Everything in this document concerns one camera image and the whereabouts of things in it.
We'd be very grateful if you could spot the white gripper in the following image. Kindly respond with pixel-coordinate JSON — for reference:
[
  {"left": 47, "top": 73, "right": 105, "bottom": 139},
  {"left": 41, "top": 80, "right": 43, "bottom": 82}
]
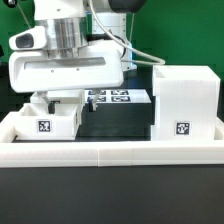
[{"left": 9, "top": 26, "right": 124, "bottom": 111}]

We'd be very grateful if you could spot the white front drawer with tag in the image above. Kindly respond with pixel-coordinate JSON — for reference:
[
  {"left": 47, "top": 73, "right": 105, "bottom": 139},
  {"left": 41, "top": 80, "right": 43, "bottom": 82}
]
[{"left": 15, "top": 103, "right": 81, "bottom": 140}]

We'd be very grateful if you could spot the white drawer with tag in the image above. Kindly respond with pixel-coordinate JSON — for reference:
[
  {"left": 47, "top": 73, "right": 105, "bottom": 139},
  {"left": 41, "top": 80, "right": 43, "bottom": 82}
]
[
  {"left": 30, "top": 89, "right": 85, "bottom": 106},
  {"left": 15, "top": 103, "right": 81, "bottom": 140}
]

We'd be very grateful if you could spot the white drawer cabinet box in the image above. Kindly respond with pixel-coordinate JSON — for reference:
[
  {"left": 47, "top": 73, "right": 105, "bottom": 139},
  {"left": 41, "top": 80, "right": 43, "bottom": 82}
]
[{"left": 151, "top": 65, "right": 220, "bottom": 141}]

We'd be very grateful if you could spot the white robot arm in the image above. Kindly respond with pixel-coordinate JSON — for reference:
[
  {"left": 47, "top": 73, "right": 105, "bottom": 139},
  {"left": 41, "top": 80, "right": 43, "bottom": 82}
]
[{"left": 9, "top": 0, "right": 146, "bottom": 93}]

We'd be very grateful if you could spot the white rear drawer with tag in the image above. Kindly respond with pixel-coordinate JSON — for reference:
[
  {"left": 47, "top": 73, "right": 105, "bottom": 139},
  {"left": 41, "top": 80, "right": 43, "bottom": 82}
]
[{"left": 30, "top": 89, "right": 85, "bottom": 106}]

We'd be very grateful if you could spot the white sheet of tags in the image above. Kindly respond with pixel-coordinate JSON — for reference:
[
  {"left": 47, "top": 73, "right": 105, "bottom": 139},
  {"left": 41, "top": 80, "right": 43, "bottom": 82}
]
[{"left": 83, "top": 88, "right": 153, "bottom": 104}]

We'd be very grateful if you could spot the black device at left edge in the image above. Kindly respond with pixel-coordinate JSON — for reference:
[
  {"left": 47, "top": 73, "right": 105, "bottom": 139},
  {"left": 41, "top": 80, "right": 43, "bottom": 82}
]
[{"left": 0, "top": 45, "right": 4, "bottom": 65}]

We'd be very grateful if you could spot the white U-shaped frame barrier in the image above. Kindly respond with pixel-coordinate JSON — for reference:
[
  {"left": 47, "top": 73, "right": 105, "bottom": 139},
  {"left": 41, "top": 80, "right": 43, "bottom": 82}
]
[{"left": 0, "top": 112, "right": 224, "bottom": 168}]

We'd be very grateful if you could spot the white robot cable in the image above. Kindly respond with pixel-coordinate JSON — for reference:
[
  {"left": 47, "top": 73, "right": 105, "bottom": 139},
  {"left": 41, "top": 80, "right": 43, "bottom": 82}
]
[{"left": 87, "top": 0, "right": 167, "bottom": 67}]

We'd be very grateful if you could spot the white thin cable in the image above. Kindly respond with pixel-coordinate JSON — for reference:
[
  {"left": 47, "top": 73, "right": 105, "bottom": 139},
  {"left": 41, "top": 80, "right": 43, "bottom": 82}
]
[{"left": 15, "top": 3, "right": 33, "bottom": 29}]

